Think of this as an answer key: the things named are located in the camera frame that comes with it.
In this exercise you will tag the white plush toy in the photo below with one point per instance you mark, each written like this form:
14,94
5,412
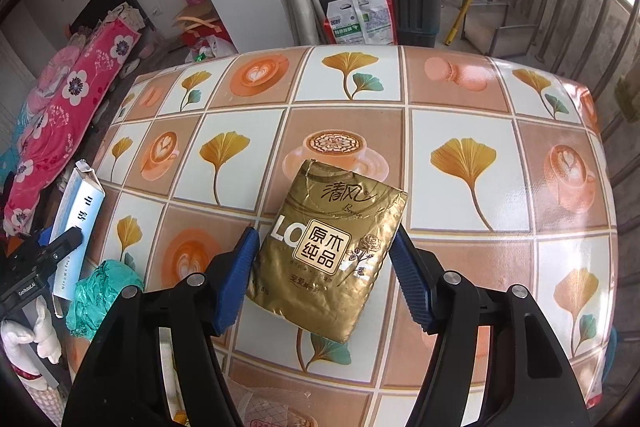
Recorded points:
45,337

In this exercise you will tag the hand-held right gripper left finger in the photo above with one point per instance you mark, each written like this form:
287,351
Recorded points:
235,287

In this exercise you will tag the white and blue box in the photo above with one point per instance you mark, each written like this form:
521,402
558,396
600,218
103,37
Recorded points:
82,212

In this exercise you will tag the white plastic bag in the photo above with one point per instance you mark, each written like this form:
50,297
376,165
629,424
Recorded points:
215,47

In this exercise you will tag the white and green bag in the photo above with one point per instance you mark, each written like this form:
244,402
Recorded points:
360,22

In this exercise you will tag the gold tissue packet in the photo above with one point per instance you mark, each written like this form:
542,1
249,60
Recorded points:
320,252

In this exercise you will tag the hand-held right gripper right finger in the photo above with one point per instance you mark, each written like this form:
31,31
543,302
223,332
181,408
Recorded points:
407,277

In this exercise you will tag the pink floral blanket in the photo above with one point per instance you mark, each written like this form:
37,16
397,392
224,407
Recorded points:
60,117

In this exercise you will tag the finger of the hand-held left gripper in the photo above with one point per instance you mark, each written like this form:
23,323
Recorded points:
62,242

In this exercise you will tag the metal dustpan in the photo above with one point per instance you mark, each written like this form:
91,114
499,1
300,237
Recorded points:
487,32

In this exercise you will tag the red gift bag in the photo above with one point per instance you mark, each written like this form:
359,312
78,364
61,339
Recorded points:
200,29

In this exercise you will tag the green plastic bag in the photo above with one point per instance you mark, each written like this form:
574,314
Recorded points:
105,287

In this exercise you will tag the table with patterned cloth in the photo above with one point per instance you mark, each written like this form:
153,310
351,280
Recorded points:
450,217

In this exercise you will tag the green knit garment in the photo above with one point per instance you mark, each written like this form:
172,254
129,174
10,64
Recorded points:
630,94

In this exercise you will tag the clear plastic wrapper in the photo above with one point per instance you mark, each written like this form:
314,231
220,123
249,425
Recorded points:
277,412

